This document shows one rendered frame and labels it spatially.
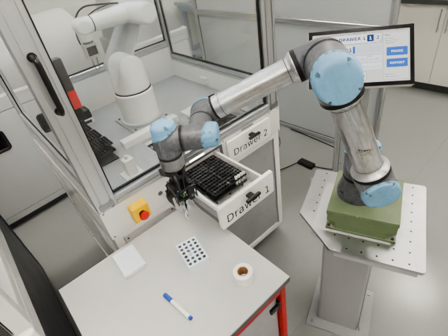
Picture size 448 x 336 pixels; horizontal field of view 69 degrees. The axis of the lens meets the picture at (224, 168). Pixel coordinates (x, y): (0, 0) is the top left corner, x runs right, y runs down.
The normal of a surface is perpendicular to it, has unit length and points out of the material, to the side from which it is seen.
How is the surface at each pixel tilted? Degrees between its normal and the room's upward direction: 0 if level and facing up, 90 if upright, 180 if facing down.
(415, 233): 0
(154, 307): 0
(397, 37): 50
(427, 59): 90
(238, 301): 0
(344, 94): 81
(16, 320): 90
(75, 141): 90
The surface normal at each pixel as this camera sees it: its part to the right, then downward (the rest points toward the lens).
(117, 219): 0.66, 0.38
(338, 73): -0.07, 0.52
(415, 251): -0.15, -0.78
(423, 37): -0.70, 0.51
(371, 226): -0.43, 0.60
